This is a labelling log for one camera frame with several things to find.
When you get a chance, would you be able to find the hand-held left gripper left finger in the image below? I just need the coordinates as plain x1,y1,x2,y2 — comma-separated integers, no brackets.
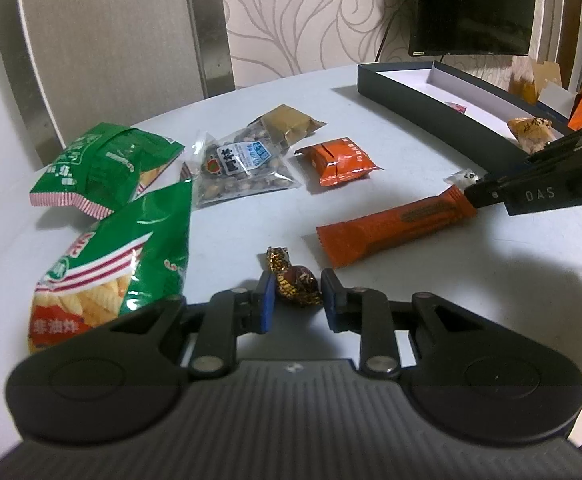
108,271,276,378

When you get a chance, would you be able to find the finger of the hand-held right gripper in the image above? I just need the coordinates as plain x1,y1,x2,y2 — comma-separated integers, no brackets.
462,160,526,209

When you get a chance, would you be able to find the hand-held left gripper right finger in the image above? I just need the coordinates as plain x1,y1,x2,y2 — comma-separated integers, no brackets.
321,268,479,378

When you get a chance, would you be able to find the brown gold candy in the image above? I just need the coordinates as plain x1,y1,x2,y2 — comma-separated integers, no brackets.
265,246,322,307

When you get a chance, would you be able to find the long orange bar packet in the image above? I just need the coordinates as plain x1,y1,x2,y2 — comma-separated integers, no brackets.
316,185,478,268

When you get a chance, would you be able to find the dark box with white inside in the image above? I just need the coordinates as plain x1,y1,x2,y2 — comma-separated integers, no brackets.
357,60,582,171

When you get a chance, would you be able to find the clear nut bag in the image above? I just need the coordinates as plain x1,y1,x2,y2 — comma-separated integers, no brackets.
181,125,304,209

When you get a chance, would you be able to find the tan snack packet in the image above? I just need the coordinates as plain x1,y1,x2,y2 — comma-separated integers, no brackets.
261,104,328,142

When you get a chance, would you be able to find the small clear candy packet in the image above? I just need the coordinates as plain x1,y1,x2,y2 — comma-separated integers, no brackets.
445,169,482,192

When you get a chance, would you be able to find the tan pastry packet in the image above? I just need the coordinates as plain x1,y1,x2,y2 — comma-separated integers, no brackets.
507,116,556,153

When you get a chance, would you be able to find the white paper piece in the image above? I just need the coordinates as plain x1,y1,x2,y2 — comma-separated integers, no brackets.
537,82,575,115

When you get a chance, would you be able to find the brown cardboard piece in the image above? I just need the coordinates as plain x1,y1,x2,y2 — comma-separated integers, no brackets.
511,60,562,106

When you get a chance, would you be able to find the orange square snack packet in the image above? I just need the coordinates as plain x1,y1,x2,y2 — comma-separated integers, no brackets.
295,137,384,195

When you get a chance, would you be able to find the green chip bag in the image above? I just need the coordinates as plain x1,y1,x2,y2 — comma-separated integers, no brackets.
27,180,193,356
30,122,186,220

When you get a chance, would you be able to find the black monitor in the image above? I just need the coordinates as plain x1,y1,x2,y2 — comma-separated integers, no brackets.
403,0,539,58

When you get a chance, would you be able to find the thin dark cable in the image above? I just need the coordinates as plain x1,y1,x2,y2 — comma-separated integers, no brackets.
375,5,402,63

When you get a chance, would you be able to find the grey chair with white frame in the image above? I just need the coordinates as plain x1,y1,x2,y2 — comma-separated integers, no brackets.
13,0,206,146

